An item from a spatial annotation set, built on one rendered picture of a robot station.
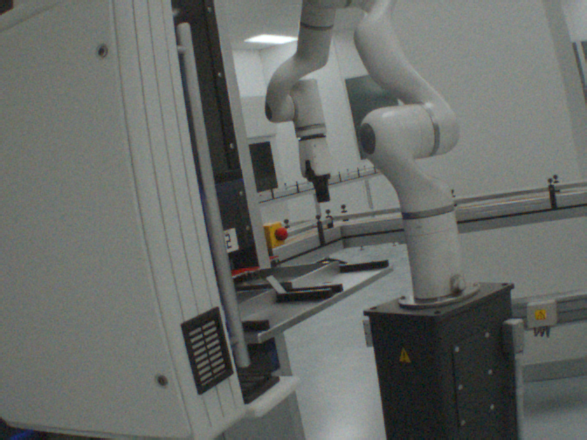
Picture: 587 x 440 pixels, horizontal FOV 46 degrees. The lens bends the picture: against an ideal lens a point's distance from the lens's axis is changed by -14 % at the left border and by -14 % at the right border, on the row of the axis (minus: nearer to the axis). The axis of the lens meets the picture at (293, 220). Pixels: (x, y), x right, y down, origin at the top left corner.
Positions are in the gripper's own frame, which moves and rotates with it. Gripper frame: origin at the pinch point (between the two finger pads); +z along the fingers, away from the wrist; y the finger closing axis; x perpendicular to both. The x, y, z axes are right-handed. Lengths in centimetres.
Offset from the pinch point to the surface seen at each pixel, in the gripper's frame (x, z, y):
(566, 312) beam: 50, 62, -85
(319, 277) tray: -2.0, 20.8, 6.3
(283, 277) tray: -20.1, 21.8, -5.4
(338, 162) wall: -396, 3, -796
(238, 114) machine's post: -28.0, -26.8, -9.4
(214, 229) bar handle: 24, -2, 82
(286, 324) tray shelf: 12, 23, 48
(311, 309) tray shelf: 12.0, 22.6, 36.8
